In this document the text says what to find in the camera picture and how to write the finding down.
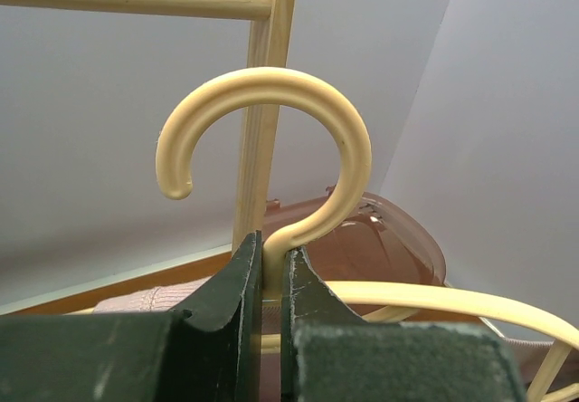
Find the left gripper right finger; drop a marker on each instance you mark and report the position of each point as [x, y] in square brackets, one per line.
[329, 353]

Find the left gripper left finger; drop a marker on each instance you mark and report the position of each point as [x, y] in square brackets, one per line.
[206, 348]

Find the cream plastic hanger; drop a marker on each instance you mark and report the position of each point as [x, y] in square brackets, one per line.
[280, 86]

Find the pink tank top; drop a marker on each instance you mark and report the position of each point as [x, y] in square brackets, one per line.
[160, 298]

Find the pink transparent plastic bin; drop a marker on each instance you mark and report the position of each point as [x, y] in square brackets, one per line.
[378, 242]

